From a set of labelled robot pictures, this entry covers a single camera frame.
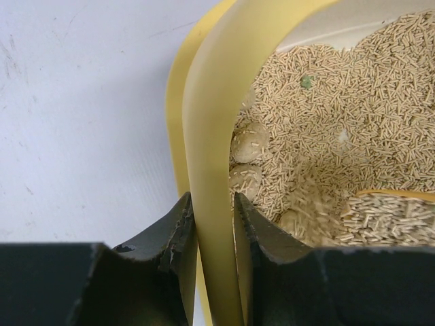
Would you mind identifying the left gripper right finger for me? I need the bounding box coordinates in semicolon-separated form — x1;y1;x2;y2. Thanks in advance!
234;194;434;325

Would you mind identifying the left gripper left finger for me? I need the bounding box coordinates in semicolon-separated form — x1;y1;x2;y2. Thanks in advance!
1;194;196;325

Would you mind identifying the yellow litter scoop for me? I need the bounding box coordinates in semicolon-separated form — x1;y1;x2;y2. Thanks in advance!
335;191;434;247

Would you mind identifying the yellow litter box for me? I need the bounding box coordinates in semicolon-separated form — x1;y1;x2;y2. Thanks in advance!
166;1;434;325

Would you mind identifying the litter clump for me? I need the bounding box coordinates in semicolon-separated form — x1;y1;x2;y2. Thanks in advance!
241;86;256;110
278;209;313;239
230;122;269;163
228;164;262;201

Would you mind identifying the cat litter sand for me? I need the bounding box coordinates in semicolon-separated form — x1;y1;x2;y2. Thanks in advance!
230;9;434;247

